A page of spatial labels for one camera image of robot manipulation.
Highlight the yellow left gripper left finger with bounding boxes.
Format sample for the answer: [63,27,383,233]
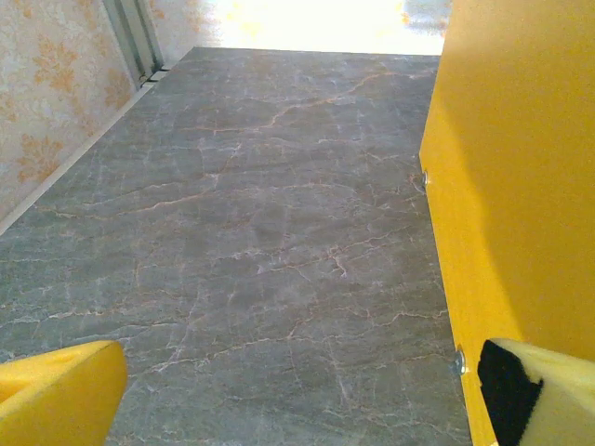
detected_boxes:
[0,339,129,446]

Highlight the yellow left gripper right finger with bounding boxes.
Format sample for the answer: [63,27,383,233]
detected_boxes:
[478,337,595,446]

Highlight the yellow bookshelf pink blue shelves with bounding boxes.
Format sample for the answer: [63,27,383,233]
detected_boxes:
[417,0,595,446]

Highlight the aluminium table edge rail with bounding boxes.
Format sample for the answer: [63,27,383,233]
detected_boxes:
[0,69,171,238]

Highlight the aluminium frame post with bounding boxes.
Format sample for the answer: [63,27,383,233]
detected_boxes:
[101,0,167,92]

